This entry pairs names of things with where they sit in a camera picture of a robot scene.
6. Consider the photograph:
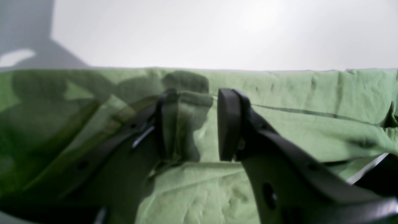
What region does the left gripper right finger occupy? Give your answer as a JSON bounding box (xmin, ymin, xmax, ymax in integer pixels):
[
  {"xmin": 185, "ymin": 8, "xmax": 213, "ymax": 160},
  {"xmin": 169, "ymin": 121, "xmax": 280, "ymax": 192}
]
[{"xmin": 218, "ymin": 88, "xmax": 397, "ymax": 224}]

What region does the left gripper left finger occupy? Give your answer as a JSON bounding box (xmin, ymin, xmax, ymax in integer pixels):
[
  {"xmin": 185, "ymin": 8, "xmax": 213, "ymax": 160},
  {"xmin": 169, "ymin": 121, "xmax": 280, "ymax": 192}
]
[{"xmin": 1, "ymin": 88, "xmax": 178, "ymax": 224}]

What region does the green T-shirt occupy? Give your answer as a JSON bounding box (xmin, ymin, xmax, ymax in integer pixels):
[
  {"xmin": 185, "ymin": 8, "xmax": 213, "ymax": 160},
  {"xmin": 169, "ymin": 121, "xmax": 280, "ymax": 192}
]
[{"xmin": 1, "ymin": 68, "xmax": 397, "ymax": 224}]

